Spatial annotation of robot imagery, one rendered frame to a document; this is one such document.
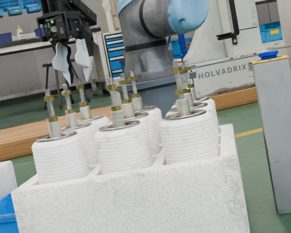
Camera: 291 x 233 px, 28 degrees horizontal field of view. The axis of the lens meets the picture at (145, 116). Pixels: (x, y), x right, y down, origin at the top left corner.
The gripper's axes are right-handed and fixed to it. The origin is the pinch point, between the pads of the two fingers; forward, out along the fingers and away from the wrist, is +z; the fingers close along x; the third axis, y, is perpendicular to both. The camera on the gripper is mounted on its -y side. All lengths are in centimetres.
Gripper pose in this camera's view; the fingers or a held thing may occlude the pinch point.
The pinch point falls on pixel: (79, 76)
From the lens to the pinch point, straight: 129.1
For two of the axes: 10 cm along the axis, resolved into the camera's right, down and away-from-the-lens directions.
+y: -3.7, 1.7, -9.2
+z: 1.8, 9.8, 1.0
